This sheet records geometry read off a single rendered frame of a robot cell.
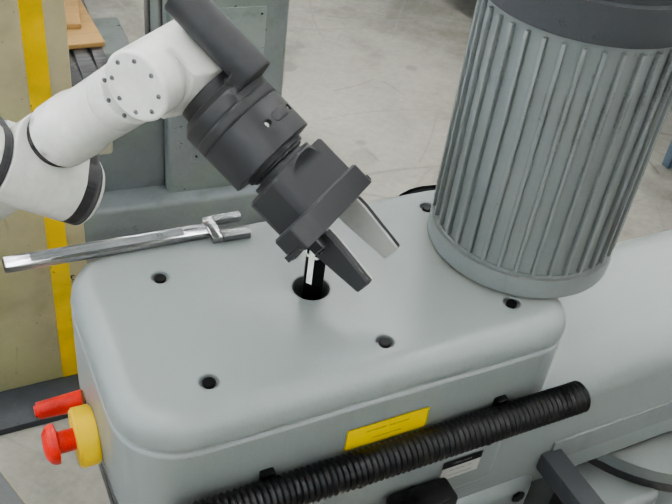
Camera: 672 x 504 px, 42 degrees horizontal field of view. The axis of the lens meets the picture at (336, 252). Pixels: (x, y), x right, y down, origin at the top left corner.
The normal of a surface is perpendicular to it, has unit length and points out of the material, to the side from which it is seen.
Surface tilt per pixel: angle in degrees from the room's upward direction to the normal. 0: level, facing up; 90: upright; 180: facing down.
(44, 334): 90
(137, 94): 91
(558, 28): 90
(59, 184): 70
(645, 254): 0
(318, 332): 0
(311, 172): 32
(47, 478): 0
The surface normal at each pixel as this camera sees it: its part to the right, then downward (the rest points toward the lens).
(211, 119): -0.23, 0.30
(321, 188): 0.55, -0.46
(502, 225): -0.47, 0.51
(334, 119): 0.11, -0.78
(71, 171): 0.72, -0.24
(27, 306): 0.43, 0.60
